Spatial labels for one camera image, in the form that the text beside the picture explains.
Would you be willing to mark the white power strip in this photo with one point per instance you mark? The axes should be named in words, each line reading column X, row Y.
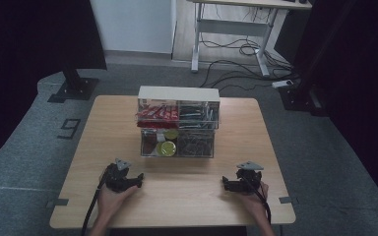
column 282, row 84

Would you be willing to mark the pile of red packets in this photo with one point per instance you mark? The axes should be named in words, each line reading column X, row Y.
column 157, row 114

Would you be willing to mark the black stand base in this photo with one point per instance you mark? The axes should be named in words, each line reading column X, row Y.
column 300, row 100

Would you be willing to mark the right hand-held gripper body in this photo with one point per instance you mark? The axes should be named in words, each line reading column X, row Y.
column 247, row 182

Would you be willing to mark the black stand with base plate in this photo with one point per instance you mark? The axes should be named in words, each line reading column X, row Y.
column 77, row 87

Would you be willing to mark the white desk with metal legs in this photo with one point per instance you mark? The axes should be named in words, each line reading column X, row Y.
column 233, row 28

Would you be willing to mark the grey tape strip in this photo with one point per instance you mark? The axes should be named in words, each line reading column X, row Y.
column 59, row 202
column 288, row 199

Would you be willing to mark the small yellow lid round container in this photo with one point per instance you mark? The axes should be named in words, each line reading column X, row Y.
column 171, row 134

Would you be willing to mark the dark red packets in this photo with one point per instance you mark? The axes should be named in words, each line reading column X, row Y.
column 149, row 144

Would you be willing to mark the person's left hand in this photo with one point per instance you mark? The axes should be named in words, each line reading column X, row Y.
column 110, row 203

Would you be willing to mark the person's right hand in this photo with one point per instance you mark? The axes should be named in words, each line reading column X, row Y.
column 257, row 201

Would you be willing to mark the clear drawer organizer white top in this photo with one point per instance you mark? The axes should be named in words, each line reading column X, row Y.
column 178, row 94

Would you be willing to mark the black curtain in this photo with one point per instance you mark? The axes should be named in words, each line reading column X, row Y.
column 357, row 82
column 29, row 65

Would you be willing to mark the pile of dark brown packets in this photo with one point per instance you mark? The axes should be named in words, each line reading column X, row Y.
column 195, row 144

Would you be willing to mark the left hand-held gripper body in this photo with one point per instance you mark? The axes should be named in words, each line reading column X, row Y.
column 118, row 180

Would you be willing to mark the pile of dark stick packets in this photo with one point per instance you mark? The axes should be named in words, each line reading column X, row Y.
column 197, row 115

